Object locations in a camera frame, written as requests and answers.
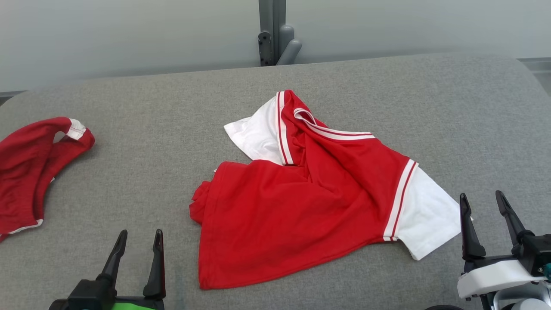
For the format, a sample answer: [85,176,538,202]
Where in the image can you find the red shorts white stripes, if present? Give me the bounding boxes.
[0,117,96,242]

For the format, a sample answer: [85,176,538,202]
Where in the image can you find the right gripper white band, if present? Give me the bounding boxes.
[457,190,547,300]

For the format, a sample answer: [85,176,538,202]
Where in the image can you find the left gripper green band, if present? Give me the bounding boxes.
[98,229,166,310]

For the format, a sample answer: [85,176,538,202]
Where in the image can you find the dark grey hinge bracket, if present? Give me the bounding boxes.
[258,31,273,67]

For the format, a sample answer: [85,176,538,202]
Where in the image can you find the red white short-sleeve jersey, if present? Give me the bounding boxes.
[189,90,473,290]

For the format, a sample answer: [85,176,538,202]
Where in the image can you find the grey fabric sofa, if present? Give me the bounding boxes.
[0,53,551,310]

